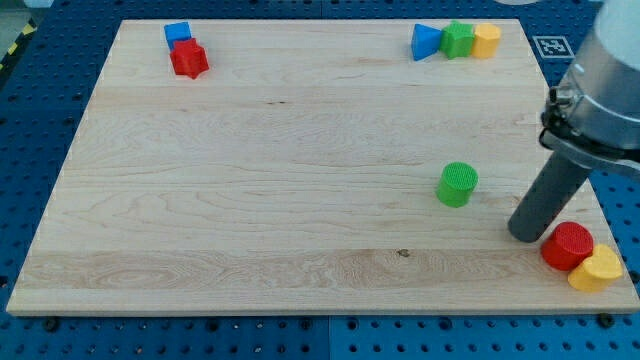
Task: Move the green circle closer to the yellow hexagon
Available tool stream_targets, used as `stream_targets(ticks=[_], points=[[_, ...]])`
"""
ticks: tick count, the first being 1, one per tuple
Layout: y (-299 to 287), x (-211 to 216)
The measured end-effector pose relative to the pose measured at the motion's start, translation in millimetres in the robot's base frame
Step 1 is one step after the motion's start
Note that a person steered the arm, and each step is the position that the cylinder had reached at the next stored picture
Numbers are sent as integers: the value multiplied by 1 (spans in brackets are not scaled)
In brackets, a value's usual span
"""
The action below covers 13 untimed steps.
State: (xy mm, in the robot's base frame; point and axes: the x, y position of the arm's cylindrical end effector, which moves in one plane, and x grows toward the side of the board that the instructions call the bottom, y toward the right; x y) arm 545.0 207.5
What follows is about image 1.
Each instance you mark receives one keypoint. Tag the red star block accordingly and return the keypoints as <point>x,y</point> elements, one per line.
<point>189,58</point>

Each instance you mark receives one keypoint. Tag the green star block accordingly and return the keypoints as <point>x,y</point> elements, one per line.
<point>457,39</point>

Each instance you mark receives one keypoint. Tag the red cylinder block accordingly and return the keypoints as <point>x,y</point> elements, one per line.
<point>567,246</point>

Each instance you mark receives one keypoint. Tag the yellow hexagon block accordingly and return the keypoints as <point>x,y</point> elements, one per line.
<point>487,38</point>

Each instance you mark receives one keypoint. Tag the green cylinder block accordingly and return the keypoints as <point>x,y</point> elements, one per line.
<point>457,183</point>

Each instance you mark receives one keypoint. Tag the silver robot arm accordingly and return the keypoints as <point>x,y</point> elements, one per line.
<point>591,118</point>

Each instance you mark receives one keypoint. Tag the blue triangle block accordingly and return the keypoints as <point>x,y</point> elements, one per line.
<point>425,41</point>

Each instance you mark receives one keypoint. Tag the white fiducial marker tag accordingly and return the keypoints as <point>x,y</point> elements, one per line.
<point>553,47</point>

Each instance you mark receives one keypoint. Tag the yellow heart block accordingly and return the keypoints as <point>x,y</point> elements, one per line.
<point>596,272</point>

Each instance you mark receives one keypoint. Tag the blue cube block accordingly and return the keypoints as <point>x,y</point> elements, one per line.
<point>179,31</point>

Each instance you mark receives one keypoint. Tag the wooden board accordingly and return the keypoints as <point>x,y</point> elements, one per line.
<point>298,175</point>

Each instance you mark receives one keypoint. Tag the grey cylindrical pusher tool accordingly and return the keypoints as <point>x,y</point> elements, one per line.
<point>553,188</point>

